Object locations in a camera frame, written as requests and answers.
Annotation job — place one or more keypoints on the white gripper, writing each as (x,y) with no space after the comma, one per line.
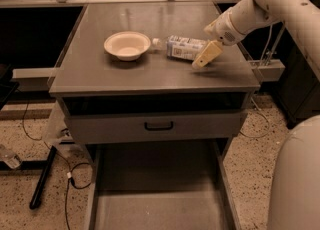
(224,30)

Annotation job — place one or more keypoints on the clear plastic bottle blue label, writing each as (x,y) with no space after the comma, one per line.
(177,47)

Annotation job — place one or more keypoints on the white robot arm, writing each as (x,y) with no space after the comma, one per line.
(295,192)

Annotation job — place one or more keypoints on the grey drawer cabinet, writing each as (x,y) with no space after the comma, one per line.
(89,81)

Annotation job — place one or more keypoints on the open lower grey drawer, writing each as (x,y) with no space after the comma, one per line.
(166,185)

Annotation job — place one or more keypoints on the clear bottle on floor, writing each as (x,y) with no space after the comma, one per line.
(12,160)

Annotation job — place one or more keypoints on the thin metal rod stand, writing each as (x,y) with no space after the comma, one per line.
(274,46)

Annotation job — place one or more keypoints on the white paper bowl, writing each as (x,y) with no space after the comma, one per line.
(127,45)

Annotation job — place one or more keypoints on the dark object at left edge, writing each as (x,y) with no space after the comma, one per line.
(7,85)

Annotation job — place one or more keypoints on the black metal stand leg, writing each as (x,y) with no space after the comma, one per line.
(36,198)

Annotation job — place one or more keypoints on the upper grey drawer black handle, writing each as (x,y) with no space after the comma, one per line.
(123,128)

